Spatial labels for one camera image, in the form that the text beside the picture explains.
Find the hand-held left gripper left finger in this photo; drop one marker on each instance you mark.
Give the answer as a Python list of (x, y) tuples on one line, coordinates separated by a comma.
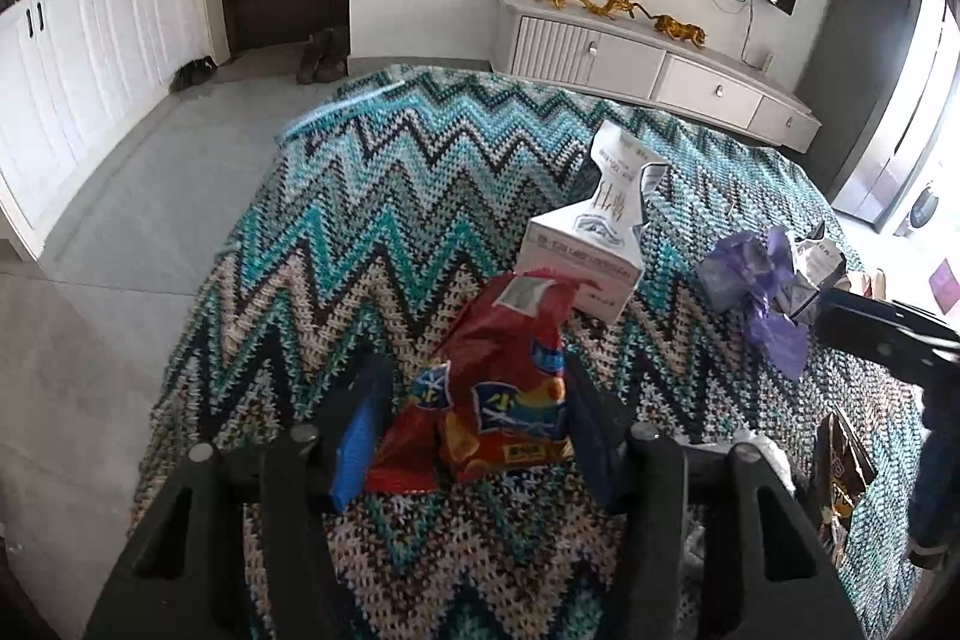
[(360, 437)]

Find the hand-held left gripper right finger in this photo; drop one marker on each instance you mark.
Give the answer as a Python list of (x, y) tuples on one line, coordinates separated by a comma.
[(592, 445)]

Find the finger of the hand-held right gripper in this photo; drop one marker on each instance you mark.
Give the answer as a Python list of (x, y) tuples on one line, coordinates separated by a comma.
[(870, 314), (915, 366)]

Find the silver wrapper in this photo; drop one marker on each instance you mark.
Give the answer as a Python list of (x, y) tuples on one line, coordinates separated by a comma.
[(814, 265)]

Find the purple plastic wrapper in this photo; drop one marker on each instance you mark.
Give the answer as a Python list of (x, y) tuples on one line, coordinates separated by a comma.
[(750, 280)]

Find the red snack bag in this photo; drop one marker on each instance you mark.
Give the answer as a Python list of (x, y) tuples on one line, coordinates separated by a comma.
[(495, 347)]

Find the white cardboard box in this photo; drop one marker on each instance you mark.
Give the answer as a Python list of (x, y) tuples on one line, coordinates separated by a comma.
[(585, 257)]

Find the white printed paper slip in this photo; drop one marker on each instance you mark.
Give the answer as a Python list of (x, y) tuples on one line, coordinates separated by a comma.
[(619, 160)]

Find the pink box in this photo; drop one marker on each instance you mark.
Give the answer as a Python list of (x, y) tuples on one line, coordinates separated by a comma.
[(945, 284)]

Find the washing machine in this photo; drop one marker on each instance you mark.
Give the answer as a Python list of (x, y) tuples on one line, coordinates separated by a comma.
[(922, 209)]

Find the brown snack bag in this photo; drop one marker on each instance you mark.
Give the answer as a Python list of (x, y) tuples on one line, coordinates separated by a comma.
[(844, 467)]

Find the clear plastic wrapper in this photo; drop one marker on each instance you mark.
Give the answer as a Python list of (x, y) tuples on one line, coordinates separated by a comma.
[(765, 452)]

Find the zigzag knitted blanket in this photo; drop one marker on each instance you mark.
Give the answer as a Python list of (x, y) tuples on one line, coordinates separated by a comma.
[(420, 197)]

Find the grey silver refrigerator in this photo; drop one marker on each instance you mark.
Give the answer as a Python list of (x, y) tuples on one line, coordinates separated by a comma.
[(862, 48)]

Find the white television cabinet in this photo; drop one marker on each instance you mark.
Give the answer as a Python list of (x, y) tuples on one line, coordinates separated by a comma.
[(697, 78)]

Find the golden tiger figurine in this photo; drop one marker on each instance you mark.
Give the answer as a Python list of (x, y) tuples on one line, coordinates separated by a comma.
[(679, 29)]

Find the brown boot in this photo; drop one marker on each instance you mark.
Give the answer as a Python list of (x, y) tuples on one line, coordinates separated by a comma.
[(334, 57), (307, 63)]

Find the pair of dark shoes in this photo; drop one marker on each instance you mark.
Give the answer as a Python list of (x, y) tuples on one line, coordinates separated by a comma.
[(193, 74)]

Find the white wardrobe cabinet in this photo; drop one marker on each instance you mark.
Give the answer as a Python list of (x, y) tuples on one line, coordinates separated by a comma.
[(75, 48)]

